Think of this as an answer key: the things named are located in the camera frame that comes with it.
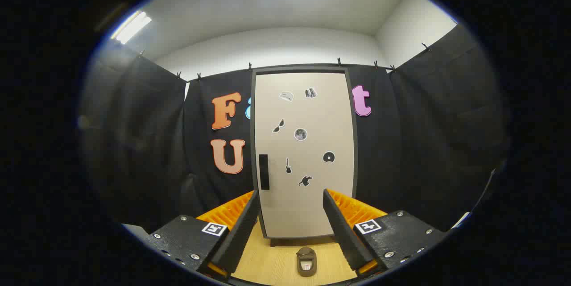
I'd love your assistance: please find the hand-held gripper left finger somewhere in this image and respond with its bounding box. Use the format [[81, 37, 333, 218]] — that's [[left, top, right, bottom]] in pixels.
[[143, 189, 261, 283]]

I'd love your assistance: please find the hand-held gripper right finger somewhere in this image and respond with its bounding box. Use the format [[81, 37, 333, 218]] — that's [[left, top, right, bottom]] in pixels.
[[323, 189, 447, 278]]

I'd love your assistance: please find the brown fuzzy shoe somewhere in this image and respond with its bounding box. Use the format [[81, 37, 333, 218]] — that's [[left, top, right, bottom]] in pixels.
[[296, 247, 318, 278]]

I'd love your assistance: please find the beige shoe cabinet door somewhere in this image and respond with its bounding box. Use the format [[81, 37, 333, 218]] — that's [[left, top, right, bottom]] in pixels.
[[254, 72, 355, 238]]

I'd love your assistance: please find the black door handle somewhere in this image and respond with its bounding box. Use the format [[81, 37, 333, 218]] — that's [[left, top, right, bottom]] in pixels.
[[259, 154, 270, 191]]

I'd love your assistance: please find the dark grey shoe cabinet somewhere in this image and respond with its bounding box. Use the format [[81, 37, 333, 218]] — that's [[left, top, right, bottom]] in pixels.
[[250, 66, 359, 247]]

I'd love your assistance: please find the light grey object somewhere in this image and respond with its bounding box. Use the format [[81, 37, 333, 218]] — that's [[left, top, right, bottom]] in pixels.
[[121, 224, 150, 238]]

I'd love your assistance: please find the black backdrop cloth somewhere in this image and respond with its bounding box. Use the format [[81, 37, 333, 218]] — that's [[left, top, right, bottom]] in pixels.
[[80, 23, 509, 233]]

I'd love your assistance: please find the narrow ceiling light panel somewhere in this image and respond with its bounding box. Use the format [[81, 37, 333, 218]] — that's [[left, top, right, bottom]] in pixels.
[[111, 11, 152, 45]]

